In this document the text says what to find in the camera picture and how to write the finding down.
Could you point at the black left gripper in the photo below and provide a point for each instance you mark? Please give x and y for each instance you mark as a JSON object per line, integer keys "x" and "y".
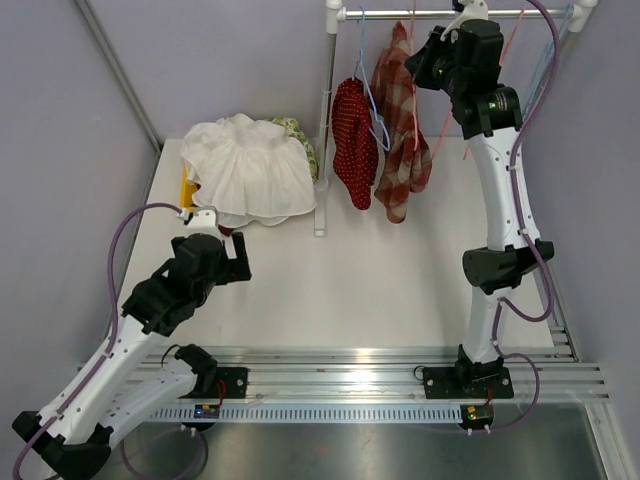
{"x": 234, "y": 269}

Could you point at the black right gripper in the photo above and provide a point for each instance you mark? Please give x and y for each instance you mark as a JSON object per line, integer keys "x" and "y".
{"x": 417, "y": 66}

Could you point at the dark red plaid skirt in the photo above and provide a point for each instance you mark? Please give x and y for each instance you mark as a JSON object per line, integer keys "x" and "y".
{"x": 228, "y": 233}

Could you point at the pink wire hanger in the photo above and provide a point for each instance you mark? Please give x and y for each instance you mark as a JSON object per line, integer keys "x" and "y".
{"x": 511, "y": 37}

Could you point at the white pleated skirt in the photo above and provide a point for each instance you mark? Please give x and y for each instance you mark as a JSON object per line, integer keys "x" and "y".
{"x": 250, "y": 170}

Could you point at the beige red plaid skirt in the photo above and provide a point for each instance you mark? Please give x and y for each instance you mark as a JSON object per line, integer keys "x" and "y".
{"x": 404, "y": 171}

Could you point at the blue wire hanger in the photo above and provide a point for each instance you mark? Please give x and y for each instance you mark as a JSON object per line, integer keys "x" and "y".
{"x": 543, "y": 66}

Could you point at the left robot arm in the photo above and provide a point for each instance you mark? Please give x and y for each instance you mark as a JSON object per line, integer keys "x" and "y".
{"x": 77, "y": 431}

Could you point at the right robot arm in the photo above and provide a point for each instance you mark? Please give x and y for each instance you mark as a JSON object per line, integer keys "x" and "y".
{"x": 491, "y": 121}

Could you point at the red polka dot skirt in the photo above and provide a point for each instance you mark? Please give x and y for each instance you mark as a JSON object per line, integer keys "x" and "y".
{"x": 356, "y": 152}

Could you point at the yellow plastic tray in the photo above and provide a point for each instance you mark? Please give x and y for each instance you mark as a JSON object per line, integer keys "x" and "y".
{"x": 188, "y": 189}

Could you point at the white clothes rack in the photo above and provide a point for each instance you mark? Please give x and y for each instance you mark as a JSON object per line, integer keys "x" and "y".
{"x": 381, "y": 152}

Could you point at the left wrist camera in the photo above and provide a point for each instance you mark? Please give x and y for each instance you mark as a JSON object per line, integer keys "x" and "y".
{"x": 200, "y": 220}

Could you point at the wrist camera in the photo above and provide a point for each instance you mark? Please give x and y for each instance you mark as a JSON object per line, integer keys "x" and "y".
{"x": 200, "y": 220}
{"x": 466, "y": 10}

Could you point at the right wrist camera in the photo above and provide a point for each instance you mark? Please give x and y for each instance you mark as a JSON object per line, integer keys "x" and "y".
{"x": 466, "y": 10}

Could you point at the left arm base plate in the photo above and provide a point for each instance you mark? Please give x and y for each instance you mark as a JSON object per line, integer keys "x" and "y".
{"x": 226, "y": 382}

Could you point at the aluminium mounting rail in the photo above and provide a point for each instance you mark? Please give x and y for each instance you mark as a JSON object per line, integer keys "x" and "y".
{"x": 301, "y": 363}

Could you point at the white slotted cable duct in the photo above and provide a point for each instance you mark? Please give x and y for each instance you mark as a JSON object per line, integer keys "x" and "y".
{"x": 311, "y": 413}

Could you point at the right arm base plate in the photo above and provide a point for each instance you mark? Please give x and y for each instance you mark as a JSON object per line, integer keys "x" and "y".
{"x": 443, "y": 383}

